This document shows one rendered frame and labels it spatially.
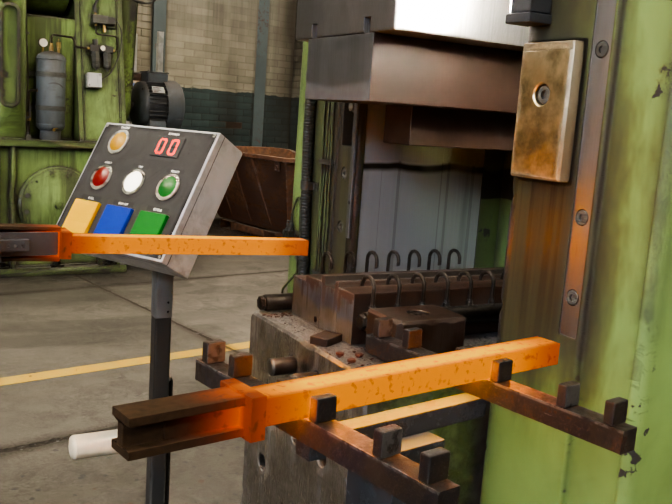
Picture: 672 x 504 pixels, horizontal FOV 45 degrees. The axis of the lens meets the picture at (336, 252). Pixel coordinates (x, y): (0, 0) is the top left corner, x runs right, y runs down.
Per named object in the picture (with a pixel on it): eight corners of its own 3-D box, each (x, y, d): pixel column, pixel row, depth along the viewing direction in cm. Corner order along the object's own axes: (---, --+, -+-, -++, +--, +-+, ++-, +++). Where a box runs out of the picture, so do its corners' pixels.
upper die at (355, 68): (368, 101, 115) (373, 32, 113) (304, 99, 132) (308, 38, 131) (584, 119, 135) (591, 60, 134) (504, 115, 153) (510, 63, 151)
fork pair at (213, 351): (233, 379, 71) (234, 357, 71) (201, 361, 76) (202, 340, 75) (421, 347, 86) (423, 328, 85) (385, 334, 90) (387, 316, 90)
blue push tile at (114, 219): (115, 242, 158) (131, 207, 160) (90, 237, 162) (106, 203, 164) (121, 246, 159) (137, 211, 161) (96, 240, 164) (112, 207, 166)
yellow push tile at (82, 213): (82, 234, 163) (98, 202, 165) (59, 229, 168) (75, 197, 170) (89, 238, 165) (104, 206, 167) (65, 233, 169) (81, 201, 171)
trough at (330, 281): (338, 291, 124) (338, 281, 124) (321, 283, 128) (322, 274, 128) (544, 280, 144) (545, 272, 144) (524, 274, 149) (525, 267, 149)
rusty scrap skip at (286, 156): (279, 251, 747) (284, 158, 733) (177, 222, 889) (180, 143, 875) (376, 245, 824) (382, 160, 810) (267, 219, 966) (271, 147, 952)
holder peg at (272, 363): (272, 378, 121) (273, 361, 121) (264, 373, 123) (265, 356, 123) (297, 376, 123) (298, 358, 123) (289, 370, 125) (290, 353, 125)
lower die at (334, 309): (350, 345, 121) (354, 288, 119) (291, 312, 138) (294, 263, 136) (560, 326, 141) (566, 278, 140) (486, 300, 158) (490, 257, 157)
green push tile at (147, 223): (150, 250, 152) (166, 213, 154) (124, 244, 156) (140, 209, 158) (157, 254, 154) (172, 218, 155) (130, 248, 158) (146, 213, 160)
